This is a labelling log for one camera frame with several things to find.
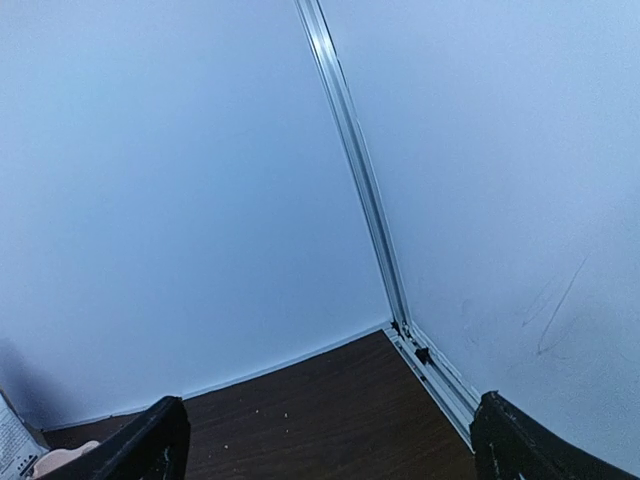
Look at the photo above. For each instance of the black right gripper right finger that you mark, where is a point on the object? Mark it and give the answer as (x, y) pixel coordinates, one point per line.
(509, 444)

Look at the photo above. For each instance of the pink double pet bowl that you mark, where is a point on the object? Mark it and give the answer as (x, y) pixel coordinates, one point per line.
(57, 458)

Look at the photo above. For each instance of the dog food bag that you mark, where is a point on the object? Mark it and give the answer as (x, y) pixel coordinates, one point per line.
(20, 448)

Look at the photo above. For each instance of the right side aluminium rail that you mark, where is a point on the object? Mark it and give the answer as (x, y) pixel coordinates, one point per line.
(455, 397)

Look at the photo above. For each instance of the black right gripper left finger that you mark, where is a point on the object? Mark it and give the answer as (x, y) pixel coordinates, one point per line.
(154, 445)

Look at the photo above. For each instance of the right rear aluminium post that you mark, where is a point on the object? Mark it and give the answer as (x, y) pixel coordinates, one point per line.
(350, 132)

